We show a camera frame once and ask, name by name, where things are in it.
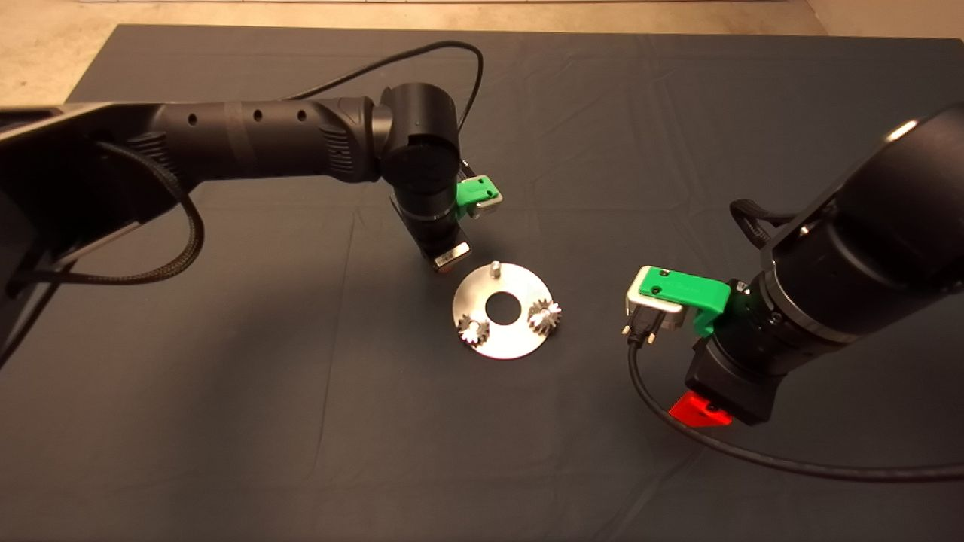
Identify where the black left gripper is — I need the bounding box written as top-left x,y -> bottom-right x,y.
413,215 -> 471,273

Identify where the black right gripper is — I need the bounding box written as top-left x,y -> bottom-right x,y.
669,335 -> 784,428

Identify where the small steel planetary gear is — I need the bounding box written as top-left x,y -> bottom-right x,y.
457,315 -> 490,347
527,299 -> 563,333

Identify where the round metal carrier plate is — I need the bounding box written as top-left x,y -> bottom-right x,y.
453,261 -> 555,360

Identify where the dark grey table cloth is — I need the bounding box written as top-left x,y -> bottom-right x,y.
0,23 -> 964,542

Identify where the green left camera mount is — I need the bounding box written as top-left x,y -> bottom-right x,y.
456,175 -> 502,221

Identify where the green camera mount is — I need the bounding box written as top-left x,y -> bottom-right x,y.
456,175 -> 502,221
636,267 -> 731,337

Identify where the silver right camera box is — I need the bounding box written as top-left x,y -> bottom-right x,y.
625,266 -> 686,332

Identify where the green right camera mount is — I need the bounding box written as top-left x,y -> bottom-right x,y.
636,267 -> 731,337

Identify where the black left camera cable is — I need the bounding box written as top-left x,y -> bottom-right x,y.
290,41 -> 484,175

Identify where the braided black left arm cable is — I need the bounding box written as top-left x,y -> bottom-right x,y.
8,143 -> 206,287

